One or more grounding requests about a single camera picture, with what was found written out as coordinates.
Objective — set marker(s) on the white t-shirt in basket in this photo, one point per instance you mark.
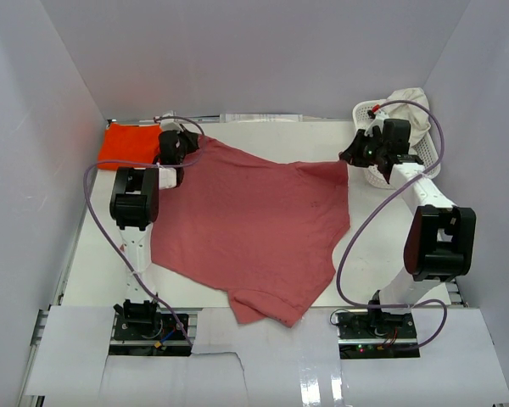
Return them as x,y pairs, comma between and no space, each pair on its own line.
419,120

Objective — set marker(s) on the white perforated plastic basket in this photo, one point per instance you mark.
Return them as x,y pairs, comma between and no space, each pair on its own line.
424,148

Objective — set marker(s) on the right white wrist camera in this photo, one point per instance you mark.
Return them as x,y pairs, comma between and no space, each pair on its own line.
378,117

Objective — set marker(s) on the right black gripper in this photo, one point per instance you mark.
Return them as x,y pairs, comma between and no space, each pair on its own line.
351,155

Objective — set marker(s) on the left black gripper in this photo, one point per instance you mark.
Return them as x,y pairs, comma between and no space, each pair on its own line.
190,137

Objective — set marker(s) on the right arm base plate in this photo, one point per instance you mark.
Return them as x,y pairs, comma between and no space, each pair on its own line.
373,336

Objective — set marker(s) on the folded orange t-shirt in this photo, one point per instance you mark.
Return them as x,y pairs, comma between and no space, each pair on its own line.
137,143

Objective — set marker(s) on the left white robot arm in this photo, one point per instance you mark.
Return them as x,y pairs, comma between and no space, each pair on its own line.
134,206

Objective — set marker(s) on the pink t-shirt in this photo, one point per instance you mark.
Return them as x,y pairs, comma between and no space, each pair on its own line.
262,232

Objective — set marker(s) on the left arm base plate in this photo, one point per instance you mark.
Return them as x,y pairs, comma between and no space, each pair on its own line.
145,330

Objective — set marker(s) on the papers at table back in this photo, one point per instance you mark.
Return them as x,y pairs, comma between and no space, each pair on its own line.
255,118

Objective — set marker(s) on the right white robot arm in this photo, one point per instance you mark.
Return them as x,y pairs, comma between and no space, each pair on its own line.
439,244

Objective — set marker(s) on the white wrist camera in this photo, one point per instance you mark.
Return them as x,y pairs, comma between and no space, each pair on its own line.
167,122
378,117

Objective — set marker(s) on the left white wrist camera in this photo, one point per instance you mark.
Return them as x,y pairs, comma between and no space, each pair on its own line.
167,122

